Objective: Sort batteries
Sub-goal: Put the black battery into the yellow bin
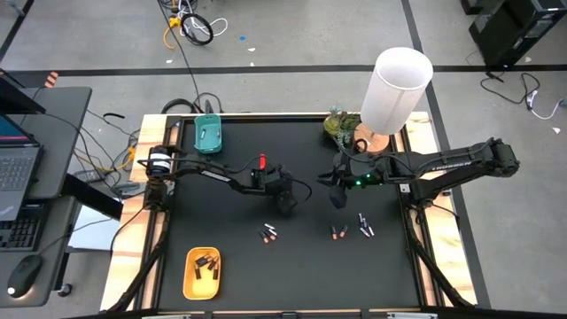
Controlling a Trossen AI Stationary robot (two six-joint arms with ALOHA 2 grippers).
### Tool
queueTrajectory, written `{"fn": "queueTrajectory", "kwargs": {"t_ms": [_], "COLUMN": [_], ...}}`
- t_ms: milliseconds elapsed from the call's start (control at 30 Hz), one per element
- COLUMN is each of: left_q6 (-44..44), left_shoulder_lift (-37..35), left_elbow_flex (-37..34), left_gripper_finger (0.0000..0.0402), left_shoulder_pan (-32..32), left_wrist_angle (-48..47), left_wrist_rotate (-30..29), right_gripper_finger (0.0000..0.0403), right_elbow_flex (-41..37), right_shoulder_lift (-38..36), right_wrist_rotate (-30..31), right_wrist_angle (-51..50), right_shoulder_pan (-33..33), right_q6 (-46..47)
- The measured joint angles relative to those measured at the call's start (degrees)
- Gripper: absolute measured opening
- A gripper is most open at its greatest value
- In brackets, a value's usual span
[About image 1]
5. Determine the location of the black desk monitor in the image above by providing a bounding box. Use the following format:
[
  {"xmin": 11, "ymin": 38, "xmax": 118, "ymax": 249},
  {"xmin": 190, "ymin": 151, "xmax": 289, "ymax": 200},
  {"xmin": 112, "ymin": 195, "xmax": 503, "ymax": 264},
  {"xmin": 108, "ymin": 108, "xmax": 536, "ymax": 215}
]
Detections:
[{"xmin": 0, "ymin": 69, "xmax": 47, "ymax": 115}]

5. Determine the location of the black cable with plug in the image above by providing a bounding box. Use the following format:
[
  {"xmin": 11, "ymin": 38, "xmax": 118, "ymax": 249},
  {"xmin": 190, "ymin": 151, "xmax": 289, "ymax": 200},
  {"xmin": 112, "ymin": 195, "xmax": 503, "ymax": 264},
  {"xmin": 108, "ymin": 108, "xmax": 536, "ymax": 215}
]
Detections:
[{"xmin": 480, "ymin": 70, "xmax": 541, "ymax": 106}]

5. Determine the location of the black left camera cable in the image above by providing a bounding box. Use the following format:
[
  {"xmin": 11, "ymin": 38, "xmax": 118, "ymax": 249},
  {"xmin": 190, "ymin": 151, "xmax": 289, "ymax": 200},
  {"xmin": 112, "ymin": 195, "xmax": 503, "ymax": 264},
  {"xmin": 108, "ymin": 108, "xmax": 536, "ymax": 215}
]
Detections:
[{"xmin": 290, "ymin": 176, "xmax": 314, "ymax": 203}]

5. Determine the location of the black keyboard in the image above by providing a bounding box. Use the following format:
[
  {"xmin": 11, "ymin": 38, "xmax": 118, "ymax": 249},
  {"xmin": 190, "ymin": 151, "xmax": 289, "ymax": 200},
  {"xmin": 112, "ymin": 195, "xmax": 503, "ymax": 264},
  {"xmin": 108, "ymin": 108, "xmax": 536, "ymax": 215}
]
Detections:
[{"xmin": 0, "ymin": 204, "xmax": 45, "ymax": 253}]

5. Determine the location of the dark grey keyboard shelf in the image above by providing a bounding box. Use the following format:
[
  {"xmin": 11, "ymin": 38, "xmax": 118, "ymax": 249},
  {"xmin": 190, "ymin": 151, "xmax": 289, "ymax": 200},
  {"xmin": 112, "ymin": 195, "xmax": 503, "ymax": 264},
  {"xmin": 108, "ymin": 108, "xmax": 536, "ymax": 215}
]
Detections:
[{"xmin": 0, "ymin": 194, "xmax": 79, "ymax": 309}]

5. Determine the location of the thick black cable loop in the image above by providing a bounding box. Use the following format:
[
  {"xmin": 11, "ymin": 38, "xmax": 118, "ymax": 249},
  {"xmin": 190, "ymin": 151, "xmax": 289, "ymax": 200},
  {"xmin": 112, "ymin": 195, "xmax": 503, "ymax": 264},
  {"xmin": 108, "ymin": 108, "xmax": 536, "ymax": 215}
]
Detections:
[{"xmin": 159, "ymin": 91, "xmax": 225, "ymax": 115}]

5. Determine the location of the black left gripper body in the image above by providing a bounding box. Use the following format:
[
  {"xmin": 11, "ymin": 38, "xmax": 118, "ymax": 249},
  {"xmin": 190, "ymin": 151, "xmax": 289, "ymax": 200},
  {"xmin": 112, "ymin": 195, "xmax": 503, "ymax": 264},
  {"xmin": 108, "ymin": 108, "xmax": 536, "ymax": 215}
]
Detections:
[{"xmin": 250, "ymin": 167, "xmax": 296, "ymax": 196}]

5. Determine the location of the dark grey desk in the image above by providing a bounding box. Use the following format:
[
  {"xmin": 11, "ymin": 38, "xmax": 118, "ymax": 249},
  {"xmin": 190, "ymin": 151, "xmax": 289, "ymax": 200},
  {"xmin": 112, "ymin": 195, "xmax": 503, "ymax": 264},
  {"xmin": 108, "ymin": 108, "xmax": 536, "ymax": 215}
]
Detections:
[{"xmin": 0, "ymin": 86, "xmax": 93, "ymax": 201}]

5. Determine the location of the white floor cable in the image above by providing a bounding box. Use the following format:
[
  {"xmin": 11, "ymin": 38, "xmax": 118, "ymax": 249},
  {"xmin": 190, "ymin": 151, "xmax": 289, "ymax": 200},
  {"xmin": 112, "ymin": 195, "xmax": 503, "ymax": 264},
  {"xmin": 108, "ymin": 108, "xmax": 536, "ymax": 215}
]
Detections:
[{"xmin": 188, "ymin": 0, "xmax": 229, "ymax": 37}]

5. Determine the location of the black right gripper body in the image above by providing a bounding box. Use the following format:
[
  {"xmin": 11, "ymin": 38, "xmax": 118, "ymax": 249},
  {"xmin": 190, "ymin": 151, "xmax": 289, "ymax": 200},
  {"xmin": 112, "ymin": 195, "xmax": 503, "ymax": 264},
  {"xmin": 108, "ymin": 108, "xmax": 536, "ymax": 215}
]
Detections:
[{"xmin": 331, "ymin": 152, "xmax": 386, "ymax": 190}]

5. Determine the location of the grey power strip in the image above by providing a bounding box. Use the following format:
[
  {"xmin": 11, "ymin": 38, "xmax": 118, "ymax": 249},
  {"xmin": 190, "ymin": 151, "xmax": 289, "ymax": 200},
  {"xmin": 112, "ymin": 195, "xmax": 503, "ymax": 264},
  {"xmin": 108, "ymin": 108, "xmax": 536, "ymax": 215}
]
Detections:
[{"xmin": 72, "ymin": 167, "xmax": 107, "ymax": 184}]

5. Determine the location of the black coiled cable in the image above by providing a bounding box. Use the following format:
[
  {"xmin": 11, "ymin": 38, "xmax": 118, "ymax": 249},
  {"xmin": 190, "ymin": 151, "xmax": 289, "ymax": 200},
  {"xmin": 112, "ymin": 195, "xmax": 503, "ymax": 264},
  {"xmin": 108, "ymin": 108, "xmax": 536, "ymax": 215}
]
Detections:
[{"xmin": 180, "ymin": 12, "xmax": 214, "ymax": 47}]

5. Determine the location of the black computer mouse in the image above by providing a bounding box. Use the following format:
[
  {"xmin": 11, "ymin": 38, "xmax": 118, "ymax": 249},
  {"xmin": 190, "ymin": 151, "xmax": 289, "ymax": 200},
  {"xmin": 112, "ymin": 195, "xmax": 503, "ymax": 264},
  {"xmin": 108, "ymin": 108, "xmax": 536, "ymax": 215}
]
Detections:
[{"xmin": 6, "ymin": 254, "xmax": 44, "ymax": 300}]

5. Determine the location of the yellow extension cable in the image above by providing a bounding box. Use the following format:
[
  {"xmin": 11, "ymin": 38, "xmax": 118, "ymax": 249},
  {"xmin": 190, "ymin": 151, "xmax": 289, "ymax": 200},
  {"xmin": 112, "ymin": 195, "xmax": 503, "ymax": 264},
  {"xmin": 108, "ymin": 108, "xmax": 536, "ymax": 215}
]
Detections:
[{"xmin": 73, "ymin": 145, "xmax": 136, "ymax": 175}]

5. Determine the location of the long black floor cable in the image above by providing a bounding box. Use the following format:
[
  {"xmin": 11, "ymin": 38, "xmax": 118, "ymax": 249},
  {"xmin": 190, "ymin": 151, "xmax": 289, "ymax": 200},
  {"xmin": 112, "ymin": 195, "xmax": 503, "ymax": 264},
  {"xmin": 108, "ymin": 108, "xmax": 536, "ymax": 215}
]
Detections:
[{"xmin": 157, "ymin": 0, "xmax": 200, "ymax": 107}]

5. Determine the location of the grey laptop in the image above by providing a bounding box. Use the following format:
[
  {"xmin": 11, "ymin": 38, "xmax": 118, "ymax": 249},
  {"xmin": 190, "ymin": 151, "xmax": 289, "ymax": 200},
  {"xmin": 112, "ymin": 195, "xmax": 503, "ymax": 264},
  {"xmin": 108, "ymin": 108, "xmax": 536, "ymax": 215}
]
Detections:
[{"xmin": 0, "ymin": 113, "xmax": 44, "ymax": 222}]

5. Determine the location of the black computer tower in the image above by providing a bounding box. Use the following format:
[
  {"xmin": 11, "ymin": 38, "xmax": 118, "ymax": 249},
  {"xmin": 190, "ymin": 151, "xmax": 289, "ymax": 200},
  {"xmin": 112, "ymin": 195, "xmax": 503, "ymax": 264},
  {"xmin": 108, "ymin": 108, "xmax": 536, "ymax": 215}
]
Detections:
[{"xmin": 468, "ymin": 0, "xmax": 567, "ymax": 68}]

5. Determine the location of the yellow floor cable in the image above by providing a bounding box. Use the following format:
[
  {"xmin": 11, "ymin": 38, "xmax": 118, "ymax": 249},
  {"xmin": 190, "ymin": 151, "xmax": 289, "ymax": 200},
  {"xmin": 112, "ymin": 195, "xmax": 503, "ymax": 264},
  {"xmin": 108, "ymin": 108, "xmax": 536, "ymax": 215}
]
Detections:
[{"xmin": 162, "ymin": 15, "xmax": 183, "ymax": 51}]

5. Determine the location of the potted succulent plant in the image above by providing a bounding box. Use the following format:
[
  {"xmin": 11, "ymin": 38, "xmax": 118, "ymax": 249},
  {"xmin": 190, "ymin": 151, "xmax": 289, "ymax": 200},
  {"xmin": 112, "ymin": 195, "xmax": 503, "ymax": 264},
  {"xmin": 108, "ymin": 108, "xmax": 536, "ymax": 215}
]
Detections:
[{"xmin": 322, "ymin": 105, "xmax": 362, "ymax": 150}]

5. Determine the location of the white shade table lamp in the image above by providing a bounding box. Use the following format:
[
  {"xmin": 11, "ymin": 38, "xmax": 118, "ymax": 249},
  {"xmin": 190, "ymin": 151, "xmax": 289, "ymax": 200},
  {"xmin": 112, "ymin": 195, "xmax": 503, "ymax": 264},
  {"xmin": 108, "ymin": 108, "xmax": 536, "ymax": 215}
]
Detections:
[{"xmin": 353, "ymin": 46, "xmax": 435, "ymax": 156}]

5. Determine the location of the yellow plastic tray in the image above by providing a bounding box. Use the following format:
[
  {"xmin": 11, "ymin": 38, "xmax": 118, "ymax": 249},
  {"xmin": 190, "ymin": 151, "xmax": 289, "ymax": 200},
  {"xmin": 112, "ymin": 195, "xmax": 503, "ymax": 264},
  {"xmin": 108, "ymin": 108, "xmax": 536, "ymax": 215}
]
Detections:
[{"xmin": 182, "ymin": 246, "xmax": 222, "ymax": 302}]

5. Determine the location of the teal plastic bin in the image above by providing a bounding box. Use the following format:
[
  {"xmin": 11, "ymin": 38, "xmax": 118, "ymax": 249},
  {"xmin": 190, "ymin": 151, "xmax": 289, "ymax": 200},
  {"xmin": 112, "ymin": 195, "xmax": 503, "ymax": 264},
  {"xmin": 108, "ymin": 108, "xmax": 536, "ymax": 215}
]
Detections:
[{"xmin": 193, "ymin": 113, "xmax": 223, "ymax": 155}]

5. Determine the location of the white power cable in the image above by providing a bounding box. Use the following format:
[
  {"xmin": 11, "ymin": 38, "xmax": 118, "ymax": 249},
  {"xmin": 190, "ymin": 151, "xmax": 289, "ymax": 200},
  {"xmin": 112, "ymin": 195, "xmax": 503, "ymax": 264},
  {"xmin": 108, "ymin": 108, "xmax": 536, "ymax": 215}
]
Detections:
[{"xmin": 525, "ymin": 89, "xmax": 567, "ymax": 121}]

